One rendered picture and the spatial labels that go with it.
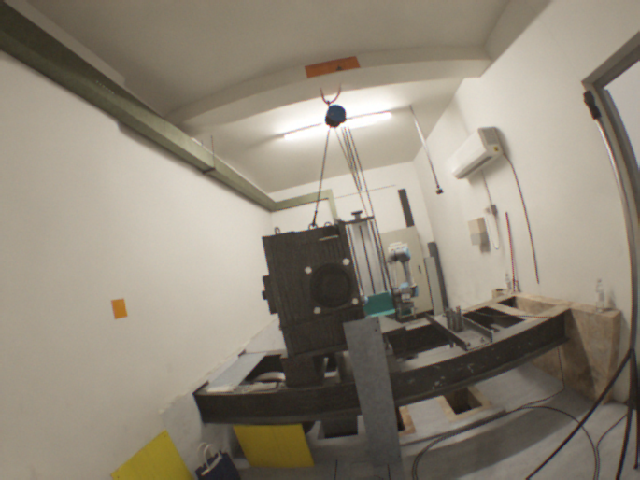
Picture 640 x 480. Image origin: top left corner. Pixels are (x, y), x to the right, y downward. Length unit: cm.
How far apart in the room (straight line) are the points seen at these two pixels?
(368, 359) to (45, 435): 157
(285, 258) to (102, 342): 110
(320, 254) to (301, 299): 28
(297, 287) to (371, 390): 73
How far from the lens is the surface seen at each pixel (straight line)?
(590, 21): 194
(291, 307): 155
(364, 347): 146
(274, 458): 211
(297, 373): 172
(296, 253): 152
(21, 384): 125
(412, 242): 474
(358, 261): 293
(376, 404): 162
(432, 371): 179
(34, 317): 127
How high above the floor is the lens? 140
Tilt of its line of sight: 5 degrees up
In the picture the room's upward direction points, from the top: 12 degrees counter-clockwise
